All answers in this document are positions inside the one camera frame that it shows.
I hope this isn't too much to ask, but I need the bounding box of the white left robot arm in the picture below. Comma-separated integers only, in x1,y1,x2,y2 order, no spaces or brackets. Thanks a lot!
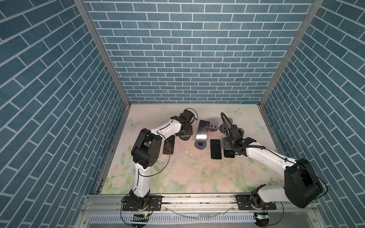
129,110,196,211

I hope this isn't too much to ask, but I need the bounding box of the aluminium corner post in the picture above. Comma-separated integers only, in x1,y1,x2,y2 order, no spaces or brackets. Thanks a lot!
258,0,324,109
74,0,131,108

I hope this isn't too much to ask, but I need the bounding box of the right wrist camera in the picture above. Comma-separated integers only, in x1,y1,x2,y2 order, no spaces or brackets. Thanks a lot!
228,125,244,140

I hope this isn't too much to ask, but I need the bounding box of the grey stand centre right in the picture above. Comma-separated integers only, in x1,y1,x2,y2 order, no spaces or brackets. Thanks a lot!
194,141,207,150

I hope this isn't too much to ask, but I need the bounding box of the grey stand rear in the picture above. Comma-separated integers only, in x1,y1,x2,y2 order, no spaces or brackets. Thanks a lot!
209,118,219,132

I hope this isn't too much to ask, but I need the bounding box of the black phone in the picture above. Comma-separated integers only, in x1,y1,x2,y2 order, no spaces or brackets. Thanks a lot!
210,139,222,160
163,135,175,155
223,150,235,158
195,120,210,143

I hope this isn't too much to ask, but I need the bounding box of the aluminium corner post left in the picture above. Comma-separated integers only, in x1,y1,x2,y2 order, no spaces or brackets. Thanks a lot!
74,0,131,108

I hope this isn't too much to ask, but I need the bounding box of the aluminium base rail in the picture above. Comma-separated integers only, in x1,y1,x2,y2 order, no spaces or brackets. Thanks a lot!
80,193,318,216

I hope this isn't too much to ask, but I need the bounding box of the grey stand wooden base right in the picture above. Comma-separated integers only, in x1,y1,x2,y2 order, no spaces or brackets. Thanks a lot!
219,124,227,135

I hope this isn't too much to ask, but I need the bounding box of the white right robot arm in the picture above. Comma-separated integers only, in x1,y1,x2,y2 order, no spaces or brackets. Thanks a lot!
222,137,328,210

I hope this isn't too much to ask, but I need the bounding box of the aluminium corner post right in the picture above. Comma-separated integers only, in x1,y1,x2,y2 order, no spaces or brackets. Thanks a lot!
258,0,324,109

